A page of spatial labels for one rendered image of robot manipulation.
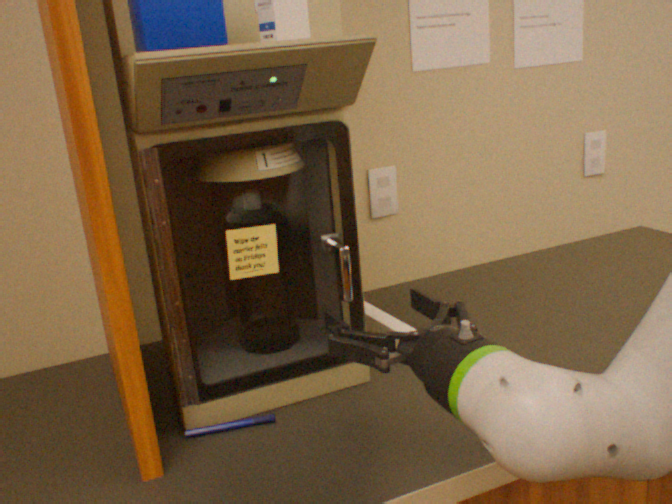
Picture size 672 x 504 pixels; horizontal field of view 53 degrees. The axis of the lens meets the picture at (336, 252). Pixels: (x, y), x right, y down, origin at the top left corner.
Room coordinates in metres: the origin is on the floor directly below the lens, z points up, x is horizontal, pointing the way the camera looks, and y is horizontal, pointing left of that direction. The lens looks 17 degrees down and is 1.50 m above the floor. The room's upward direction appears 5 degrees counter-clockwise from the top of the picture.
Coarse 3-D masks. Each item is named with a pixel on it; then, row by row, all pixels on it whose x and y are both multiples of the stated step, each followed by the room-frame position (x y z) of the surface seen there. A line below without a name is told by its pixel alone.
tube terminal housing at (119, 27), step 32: (224, 0) 0.99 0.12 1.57; (320, 0) 1.04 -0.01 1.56; (128, 32) 0.94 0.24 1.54; (256, 32) 1.01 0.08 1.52; (320, 32) 1.04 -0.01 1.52; (128, 128) 1.00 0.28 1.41; (192, 128) 0.96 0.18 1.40; (224, 128) 0.98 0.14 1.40; (256, 128) 1.00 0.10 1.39; (352, 160) 1.05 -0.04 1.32; (160, 288) 0.94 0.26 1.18; (160, 320) 1.02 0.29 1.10; (288, 384) 1.00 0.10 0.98; (320, 384) 1.02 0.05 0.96; (352, 384) 1.04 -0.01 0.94; (192, 416) 0.94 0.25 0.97; (224, 416) 0.96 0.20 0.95
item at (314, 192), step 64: (320, 128) 1.02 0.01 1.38; (192, 192) 0.95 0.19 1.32; (256, 192) 0.98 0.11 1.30; (320, 192) 1.02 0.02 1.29; (192, 256) 0.94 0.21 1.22; (320, 256) 1.02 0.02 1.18; (192, 320) 0.94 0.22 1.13; (256, 320) 0.97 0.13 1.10; (320, 320) 1.01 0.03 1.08; (256, 384) 0.97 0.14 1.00
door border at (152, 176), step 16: (144, 176) 0.92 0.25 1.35; (160, 176) 0.93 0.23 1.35; (160, 192) 0.93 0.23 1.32; (160, 208) 0.93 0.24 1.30; (160, 224) 0.93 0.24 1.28; (160, 240) 0.93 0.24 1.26; (160, 256) 0.92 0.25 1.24; (176, 272) 0.93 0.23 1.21; (176, 288) 0.93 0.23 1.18; (176, 304) 0.93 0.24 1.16; (176, 320) 0.93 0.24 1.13; (176, 336) 0.93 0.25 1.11; (176, 352) 0.92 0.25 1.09; (192, 368) 0.93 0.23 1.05; (192, 384) 0.93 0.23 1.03; (192, 400) 0.93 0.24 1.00
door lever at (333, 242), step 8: (328, 240) 1.02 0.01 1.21; (336, 240) 1.02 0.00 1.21; (328, 248) 1.02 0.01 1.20; (336, 248) 0.99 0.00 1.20; (344, 248) 0.98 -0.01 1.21; (344, 256) 0.98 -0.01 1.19; (344, 264) 0.98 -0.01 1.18; (344, 272) 0.98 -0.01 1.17; (344, 280) 0.98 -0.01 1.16; (344, 288) 0.98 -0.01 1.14; (344, 296) 0.98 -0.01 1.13; (352, 296) 0.98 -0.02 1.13
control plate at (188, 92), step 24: (240, 72) 0.90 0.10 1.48; (264, 72) 0.91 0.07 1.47; (288, 72) 0.93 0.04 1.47; (168, 96) 0.88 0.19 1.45; (192, 96) 0.90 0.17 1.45; (216, 96) 0.91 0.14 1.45; (240, 96) 0.93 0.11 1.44; (264, 96) 0.95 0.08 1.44; (288, 96) 0.96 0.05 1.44; (168, 120) 0.91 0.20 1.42; (192, 120) 0.93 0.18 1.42
